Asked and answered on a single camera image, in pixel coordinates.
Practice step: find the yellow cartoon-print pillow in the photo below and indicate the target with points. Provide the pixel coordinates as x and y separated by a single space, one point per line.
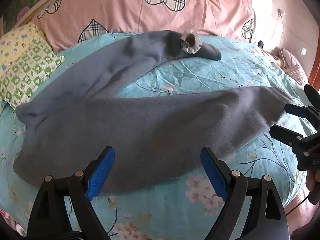
20 40

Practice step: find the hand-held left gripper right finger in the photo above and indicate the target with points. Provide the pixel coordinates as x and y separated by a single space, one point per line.
215 176

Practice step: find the green checked pillow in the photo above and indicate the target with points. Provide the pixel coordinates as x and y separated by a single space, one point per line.
27 72

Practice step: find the small black object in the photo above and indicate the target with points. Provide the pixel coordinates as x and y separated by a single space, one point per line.
261 44

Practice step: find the grey pants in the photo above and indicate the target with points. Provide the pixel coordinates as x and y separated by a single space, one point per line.
150 130

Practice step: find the teal floral bed sheet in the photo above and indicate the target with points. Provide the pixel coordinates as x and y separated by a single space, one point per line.
190 80

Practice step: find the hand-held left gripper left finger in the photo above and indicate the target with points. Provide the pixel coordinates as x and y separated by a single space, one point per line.
100 173

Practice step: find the person's right hand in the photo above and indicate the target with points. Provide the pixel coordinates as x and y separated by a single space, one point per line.
312 182

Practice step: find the white wall socket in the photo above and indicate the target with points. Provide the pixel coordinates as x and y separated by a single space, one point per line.
304 51
281 12

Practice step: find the pink plaid pillow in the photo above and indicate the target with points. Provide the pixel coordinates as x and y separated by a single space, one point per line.
292 65

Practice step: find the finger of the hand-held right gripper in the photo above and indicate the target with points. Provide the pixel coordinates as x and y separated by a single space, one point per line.
285 133
295 110

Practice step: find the wooden bed post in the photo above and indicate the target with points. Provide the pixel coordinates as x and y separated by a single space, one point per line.
315 65

